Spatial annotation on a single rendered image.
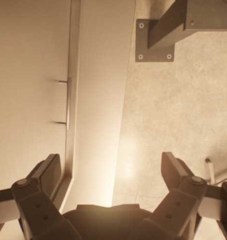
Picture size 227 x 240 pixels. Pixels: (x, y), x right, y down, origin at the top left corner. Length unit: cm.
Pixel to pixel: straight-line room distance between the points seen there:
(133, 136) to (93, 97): 95
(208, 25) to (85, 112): 45
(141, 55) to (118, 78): 82
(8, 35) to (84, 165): 53
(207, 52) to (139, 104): 66
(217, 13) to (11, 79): 50
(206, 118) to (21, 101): 150
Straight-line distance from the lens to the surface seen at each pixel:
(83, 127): 64
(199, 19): 55
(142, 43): 142
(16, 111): 31
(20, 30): 32
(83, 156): 69
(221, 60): 164
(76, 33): 60
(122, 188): 176
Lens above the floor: 140
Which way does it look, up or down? 75 degrees down
